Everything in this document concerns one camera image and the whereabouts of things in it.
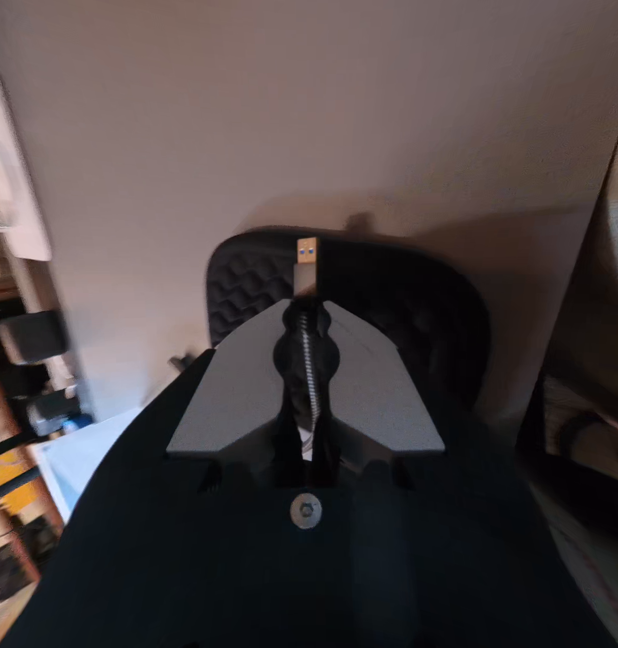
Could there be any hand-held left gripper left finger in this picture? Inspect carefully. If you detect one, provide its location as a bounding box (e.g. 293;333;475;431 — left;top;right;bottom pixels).
166;299;305;488

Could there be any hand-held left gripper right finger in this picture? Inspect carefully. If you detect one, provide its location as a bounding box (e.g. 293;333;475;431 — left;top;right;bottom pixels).
314;299;446;488

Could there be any braided grey usb cable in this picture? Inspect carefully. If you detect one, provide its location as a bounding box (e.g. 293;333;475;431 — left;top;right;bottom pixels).
293;236;322;461

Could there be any black bumpy wrist rest pad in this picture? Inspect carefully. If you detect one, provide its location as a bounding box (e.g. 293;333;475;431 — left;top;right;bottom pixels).
205;226;492;421

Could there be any clear plastic storage box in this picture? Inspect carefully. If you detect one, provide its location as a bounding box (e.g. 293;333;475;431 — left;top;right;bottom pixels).
35;405;144;524

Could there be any dark grey box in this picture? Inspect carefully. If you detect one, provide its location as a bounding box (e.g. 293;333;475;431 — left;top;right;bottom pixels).
0;310;70;366

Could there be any cluttered wooden shelf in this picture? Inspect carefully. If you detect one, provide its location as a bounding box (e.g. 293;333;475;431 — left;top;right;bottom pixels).
0;263;94;648

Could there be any white rounded device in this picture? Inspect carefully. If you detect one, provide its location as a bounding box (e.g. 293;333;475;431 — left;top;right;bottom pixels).
0;61;53;262

